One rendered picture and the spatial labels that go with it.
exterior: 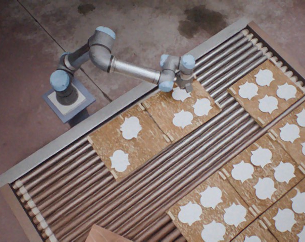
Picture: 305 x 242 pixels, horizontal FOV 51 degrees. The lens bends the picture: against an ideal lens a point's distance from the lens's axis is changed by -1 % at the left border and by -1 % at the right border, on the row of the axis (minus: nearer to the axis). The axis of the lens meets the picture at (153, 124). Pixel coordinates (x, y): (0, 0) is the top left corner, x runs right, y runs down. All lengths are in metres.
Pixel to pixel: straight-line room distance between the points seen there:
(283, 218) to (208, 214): 0.43
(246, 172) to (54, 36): 2.53
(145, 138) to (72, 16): 2.15
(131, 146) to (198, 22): 2.08
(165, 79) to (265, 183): 0.87
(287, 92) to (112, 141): 1.22
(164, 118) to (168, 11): 1.94
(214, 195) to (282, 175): 0.44
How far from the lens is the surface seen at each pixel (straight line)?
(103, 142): 2.03
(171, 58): 1.83
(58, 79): 2.06
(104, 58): 1.72
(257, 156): 2.10
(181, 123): 2.06
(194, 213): 1.93
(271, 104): 2.26
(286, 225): 2.07
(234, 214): 1.98
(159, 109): 2.10
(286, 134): 2.21
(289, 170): 2.14
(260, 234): 2.02
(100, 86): 3.27
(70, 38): 3.64
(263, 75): 2.35
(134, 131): 2.01
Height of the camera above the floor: 2.85
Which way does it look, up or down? 68 degrees down
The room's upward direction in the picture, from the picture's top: 3 degrees clockwise
